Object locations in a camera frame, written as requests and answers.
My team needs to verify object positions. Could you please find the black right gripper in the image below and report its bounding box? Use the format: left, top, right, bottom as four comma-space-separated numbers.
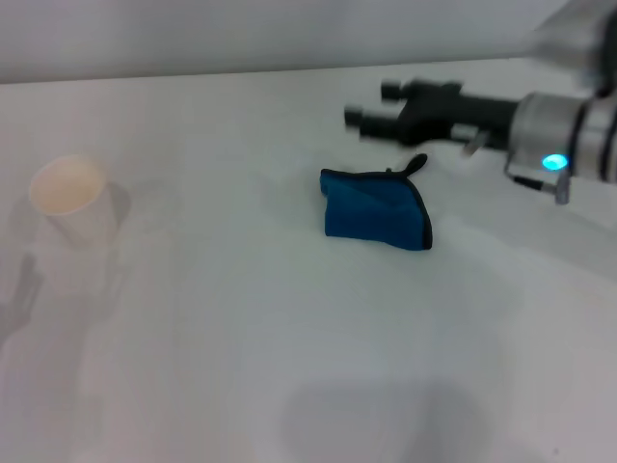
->
343, 78, 523, 147

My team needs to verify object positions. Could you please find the blue rag with black trim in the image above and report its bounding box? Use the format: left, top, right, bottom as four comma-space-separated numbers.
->
318, 152, 436, 254

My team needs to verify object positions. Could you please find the white paper cup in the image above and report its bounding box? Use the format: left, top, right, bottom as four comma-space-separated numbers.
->
28, 153, 133, 248

